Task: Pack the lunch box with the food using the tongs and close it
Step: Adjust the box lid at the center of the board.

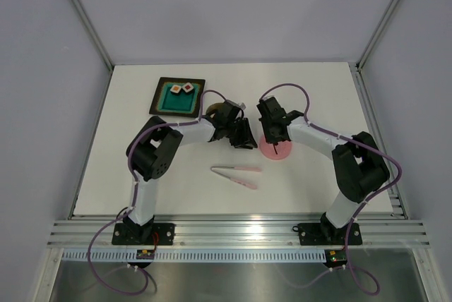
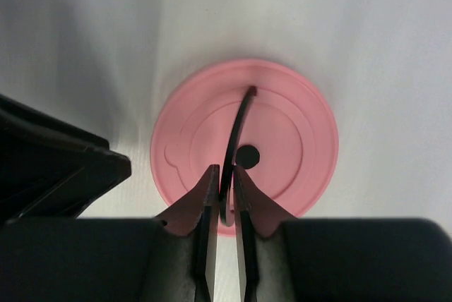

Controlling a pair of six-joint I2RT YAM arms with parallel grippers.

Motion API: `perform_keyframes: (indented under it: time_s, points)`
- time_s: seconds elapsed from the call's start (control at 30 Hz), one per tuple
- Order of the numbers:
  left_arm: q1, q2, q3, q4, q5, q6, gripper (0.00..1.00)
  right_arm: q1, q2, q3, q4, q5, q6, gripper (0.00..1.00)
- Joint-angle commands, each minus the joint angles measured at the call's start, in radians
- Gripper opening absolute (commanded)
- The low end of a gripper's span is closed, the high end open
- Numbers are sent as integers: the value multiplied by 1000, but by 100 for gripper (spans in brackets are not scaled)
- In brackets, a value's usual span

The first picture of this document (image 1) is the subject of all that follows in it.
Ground white slotted cable duct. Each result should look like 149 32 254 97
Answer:
61 248 326 263

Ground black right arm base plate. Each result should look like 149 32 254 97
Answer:
292 222 363 246

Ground red centre sushi roll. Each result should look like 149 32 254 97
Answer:
182 83 194 93

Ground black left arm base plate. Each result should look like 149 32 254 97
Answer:
112 222 175 246

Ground black teal square plate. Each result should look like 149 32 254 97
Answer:
149 77 206 118

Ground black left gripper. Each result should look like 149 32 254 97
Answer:
225 117 257 150

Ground pink lunch box lid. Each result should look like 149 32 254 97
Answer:
258 136 292 161

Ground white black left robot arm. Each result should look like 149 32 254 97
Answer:
122 100 257 244

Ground left aluminium frame post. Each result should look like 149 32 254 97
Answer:
69 0 114 73

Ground steel tongs with pink tips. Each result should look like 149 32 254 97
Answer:
210 166 262 190

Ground round steel lunch box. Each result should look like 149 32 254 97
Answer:
206 102 225 119

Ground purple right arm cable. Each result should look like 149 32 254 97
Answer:
260 83 404 296

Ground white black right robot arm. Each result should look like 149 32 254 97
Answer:
257 97 389 243

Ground aluminium frame post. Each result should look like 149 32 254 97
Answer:
69 0 114 73
356 0 402 73

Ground orange centre sushi roll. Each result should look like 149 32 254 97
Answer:
170 85 182 94

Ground right aluminium frame post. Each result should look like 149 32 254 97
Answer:
356 0 402 73

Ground aluminium front rail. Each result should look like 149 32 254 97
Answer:
47 220 430 248

